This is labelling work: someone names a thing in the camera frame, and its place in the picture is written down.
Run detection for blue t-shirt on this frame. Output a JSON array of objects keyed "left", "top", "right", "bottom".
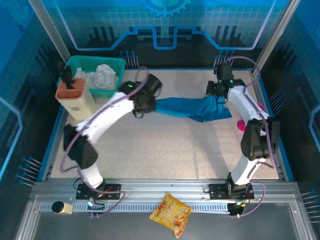
[{"left": 154, "top": 95, "right": 233, "bottom": 123}]

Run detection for pink plastic goblet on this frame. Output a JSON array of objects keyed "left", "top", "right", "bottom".
[{"left": 236, "top": 101, "right": 265, "bottom": 133}]

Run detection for crumpled white t-shirt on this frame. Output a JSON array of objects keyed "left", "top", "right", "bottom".
[{"left": 74, "top": 63, "right": 120, "bottom": 90}]

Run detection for green plastic mesh basket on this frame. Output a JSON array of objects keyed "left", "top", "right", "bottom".
[{"left": 57, "top": 55, "right": 127, "bottom": 98}]

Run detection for beige knife block orange top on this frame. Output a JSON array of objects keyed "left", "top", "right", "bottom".
[{"left": 54, "top": 77, "right": 97, "bottom": 121}]

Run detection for yellow snack bag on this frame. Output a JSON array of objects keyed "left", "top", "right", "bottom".
[{"left": 148, "top": 191, "right": 193, "bottom": 239}]

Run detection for small black controller board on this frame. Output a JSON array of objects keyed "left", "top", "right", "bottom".
[
  {"left": 227, "top": 201, "right": 247, "bottom": 217},
  {"left": 86, "top": 199, "right": 106, "bottom": 216}
]

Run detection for beige bottle with black cap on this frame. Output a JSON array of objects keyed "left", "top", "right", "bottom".
[{"left": 51, "top": 201, "right": 74, "bottom": 215}]

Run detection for aluminium frame post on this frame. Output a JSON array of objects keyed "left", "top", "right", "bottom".
[
  {"left": 27, "top": 0, "right": 72, "bottom": 63},
  {"left": 251, "top": 0, "right": 301, "bottom": 76}
]

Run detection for black knife handle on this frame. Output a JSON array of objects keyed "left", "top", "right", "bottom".
[
  {"left": 56, "top": 60, "right": 66, "bottom": 82},
  {"left": 63, "top": 65, "right": 75, "bottom": 90}
]

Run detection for aluminium mounting rail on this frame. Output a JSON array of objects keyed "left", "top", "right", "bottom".
[{"left": 32, "top": 177, "right": 301, "bottom": 203}]

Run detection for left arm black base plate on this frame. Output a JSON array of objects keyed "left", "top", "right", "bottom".
[{"left": 75, "top": 183, "right": 123, "bottom": 201}]

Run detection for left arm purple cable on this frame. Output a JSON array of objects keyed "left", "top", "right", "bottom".
[{"left": 59, "top": 66, "right": 151, "bottom": 218}]

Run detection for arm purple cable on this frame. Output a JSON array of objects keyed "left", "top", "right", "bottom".
[
  {"left": 223, "top": 56, "right": 280, "bottom": 219},
  {"left": 59, "top": 66, "right": 151, "bottom": 218}
]

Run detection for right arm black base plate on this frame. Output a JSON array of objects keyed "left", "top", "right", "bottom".
[{"left": 208, "top": 183, "right": 255, "bottom": 201}]

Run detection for slotted grey cable duct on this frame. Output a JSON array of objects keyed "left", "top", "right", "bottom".
[{"left": 39, "top": 202, "right": 232, "bottom": 214}]

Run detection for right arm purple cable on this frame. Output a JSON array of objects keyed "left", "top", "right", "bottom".
[{"left": 223, "top": 56, "right": 280, "bottom": 219}]

